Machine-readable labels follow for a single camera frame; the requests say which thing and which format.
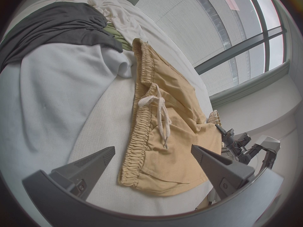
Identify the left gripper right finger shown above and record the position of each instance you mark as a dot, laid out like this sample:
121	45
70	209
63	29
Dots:
224	174

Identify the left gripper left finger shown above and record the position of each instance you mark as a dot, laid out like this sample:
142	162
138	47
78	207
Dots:
80	174

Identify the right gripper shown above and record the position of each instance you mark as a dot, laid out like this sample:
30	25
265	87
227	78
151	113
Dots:
227	142

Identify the tan shorts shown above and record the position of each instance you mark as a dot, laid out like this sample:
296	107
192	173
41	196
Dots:
175	98

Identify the round woven basket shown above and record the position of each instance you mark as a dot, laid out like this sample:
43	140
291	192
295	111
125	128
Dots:
214	118

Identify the pale grey garment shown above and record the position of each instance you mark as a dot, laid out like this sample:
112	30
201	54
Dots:
59	98

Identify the green garment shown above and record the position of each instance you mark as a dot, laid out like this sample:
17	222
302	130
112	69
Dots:
118	36

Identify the white garment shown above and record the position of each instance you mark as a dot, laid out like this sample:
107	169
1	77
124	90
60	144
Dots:
123	18

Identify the black garment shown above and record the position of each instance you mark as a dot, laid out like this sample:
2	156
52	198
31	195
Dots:
59	25

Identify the window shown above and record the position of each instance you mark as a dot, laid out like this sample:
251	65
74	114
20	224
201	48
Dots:
189	32

